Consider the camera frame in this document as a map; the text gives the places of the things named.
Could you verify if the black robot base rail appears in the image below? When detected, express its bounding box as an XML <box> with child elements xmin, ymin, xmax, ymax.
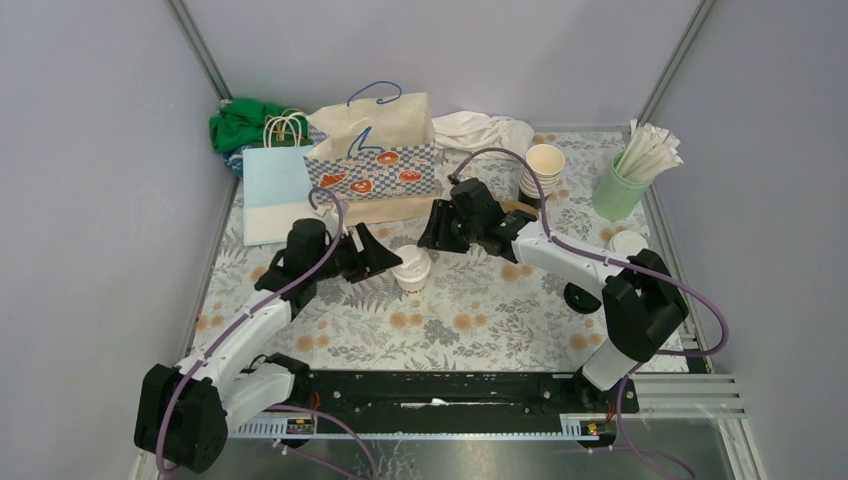
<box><xmin>250</xmin><ymin>354</ymin><xmax>640</xmax><ymax>436</ymax></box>

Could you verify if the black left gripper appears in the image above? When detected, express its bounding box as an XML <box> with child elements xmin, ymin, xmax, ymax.
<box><xmin>310</xmin><ymin>222</ymin><xmax>402</xmax><ymax>283</ymax></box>

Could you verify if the black coffee lid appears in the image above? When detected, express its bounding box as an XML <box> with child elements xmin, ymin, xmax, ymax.
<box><xmin>563</xmin><ymin>283</ymin><xmax>602</xmax><ymax>315</ymax></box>

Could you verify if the blue checkered paper bag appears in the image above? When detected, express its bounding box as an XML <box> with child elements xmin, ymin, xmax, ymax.
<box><xmin>304</xmin><ymin>81</ymin><xmax>441</xmax><ymax>225</ymax></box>

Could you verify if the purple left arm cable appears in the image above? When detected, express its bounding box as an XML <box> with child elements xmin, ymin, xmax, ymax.
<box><xmin>154</xmin><ymin>186</ymin><xmax>379</xmax><ymax>480</ymax></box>

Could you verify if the white cloth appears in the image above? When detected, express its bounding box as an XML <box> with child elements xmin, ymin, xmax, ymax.
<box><xmin>432</xmin><ymin>111</ymin><xmax>535</xmax><ymax>156</ymax></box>

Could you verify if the stack of white lids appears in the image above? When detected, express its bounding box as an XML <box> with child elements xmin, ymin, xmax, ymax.
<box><xmin>608</xmin><ymin>230</ymin><xmax>649</xmax><ymax>256</ymax></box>

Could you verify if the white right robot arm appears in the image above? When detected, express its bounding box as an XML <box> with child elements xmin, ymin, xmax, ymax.
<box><xmin>418</xmin><ymin>178</ymin><xmax>689</xmax><ymax>412</ymax></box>

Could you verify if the stack of brown cup carriers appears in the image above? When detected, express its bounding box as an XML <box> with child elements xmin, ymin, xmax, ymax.
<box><xmin>499</xmin><ymin>200</ymin><xmax>538</xmax><ymax>218</ymax></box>

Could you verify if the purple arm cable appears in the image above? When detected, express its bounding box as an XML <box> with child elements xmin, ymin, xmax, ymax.
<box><xmin>449</xmin><ymin>146</ymin><xmax>730</xmax><ymax>480</ymax></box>
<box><xmin>154</xmin><ymin>186</ymin><xmax>379</xmax><ymax>480</ymax></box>

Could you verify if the light blue paper bag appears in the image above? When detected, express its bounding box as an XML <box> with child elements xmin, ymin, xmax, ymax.
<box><xmin>243</xmin><ymin>110</ymin><xmax>314</xmax><ymax>246</ymax></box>

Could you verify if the green straw holder cup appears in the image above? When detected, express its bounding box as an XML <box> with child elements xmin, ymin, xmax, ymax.
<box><xmin>592</xmin><ymin>151</ymin><xmax>652</xmax><ymax>221</ymax></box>

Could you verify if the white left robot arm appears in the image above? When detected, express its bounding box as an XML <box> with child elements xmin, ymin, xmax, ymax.
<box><xmin>133</xmin><ymin>218</ymin><xmax>403</xmax><ymax>473</ymax></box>

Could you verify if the green cloth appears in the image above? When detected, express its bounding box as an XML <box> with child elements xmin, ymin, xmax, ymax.
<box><xmin>208</xmin><ymin>98</ymin><xmax>312</xmax><ymax>153</ymax></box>

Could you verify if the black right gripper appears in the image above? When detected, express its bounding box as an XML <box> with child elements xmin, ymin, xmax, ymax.
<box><xmin>416</xmin><ymin>199</ymin><xmax>482</xmax><ymax>255</ymax></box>

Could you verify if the bundle of white wrapped straws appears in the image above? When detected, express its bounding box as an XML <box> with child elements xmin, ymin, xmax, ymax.
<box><xmin>613</xmin><ymin>119</ymin><xmax>684</xmax><ymax>183</ymax></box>

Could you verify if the white paper coffee cup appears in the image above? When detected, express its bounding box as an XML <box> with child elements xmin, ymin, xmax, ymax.
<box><xmin>392</xmin><ymin>268</ymin><xmax>430</xmax><ymax>293</ymax></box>

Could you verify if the stack of black paper cups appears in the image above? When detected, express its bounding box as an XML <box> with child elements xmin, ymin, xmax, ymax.
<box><xmin>519</xmin><ymin>144</ymin><xmax>566</xmax><ymax>199</ymax></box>

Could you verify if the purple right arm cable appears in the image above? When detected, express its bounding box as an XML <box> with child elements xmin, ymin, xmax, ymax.
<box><xmin>449</xmin><ymin>146</ymin><xmax>730</xmax><ymax>480</ymax></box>

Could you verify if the white coffee lid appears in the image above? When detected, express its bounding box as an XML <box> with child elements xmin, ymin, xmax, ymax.
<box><xmin>391</xmin><ymin>245</ymin><xmax>431</xmax><ymax>277</ymax></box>

